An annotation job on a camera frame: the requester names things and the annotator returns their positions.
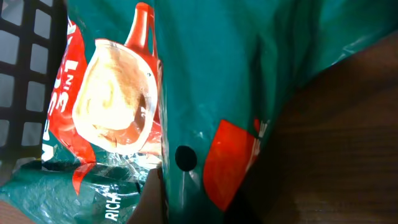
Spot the green coffee mix bag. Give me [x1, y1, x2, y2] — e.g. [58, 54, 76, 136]
[1, 0, 397, 223]

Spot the grey plastic basket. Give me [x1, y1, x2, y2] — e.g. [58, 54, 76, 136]
[1, 0, 67, 167]

